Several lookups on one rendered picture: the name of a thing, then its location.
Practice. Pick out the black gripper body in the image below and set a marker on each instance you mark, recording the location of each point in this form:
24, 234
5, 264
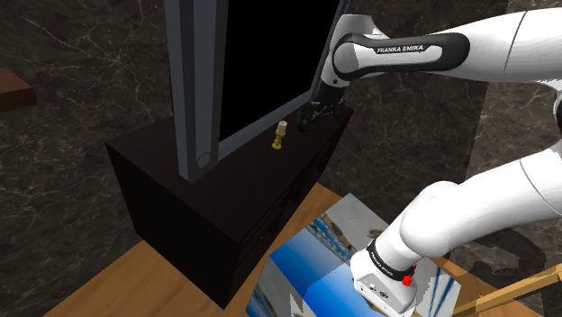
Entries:
327, 98

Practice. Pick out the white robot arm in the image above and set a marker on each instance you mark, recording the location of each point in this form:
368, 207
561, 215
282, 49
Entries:
478, 206

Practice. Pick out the yellow candlestick with pink candle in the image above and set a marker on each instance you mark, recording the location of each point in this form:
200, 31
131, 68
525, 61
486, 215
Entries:
279, 135

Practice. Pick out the grey framed black television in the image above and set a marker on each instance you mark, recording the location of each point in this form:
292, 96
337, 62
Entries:
272, 57

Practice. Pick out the dark brown cabinet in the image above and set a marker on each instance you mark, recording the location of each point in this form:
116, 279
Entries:
210, 210

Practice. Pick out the blue patterned robot stand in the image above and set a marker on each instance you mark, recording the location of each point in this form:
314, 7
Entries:
307, 272

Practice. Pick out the light wooden beam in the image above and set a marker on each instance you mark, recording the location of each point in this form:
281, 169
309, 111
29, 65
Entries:
509, 293

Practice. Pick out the brown wooden shelf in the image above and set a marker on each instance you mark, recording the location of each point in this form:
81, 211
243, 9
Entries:
15, 92

